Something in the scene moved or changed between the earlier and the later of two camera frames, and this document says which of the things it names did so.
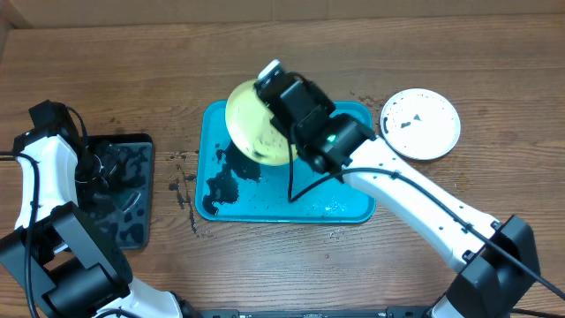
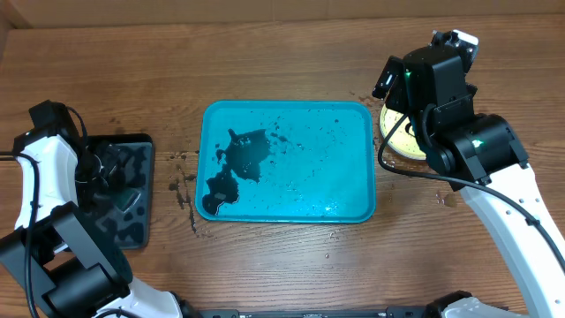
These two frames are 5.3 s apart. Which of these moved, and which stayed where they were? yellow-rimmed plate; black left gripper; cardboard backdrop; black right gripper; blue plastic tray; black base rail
Moved: yellow-rimmed plate; black right gripper
Stayed: black base rail; cardboard backdrop; black left gripper; blue plastic tray
